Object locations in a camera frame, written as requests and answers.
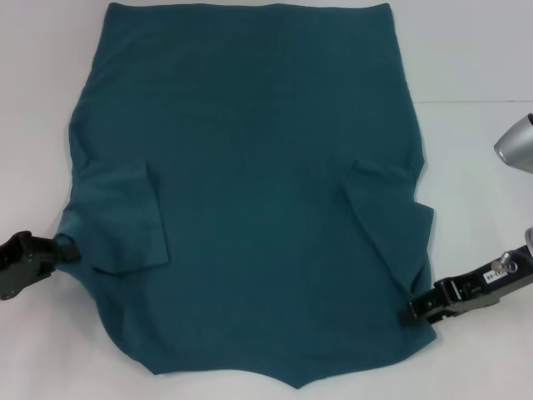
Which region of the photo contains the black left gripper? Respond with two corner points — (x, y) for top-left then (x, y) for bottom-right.
(0, 231), (81, 301)

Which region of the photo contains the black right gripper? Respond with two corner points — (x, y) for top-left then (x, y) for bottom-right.
(400, 245), (533, 325)

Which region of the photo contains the teal blue t-shirt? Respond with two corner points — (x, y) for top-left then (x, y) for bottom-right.
(53, 2), (436, 391)

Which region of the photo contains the silver right cable plug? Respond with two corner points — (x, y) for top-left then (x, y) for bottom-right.
(489, 252), (517, 274)

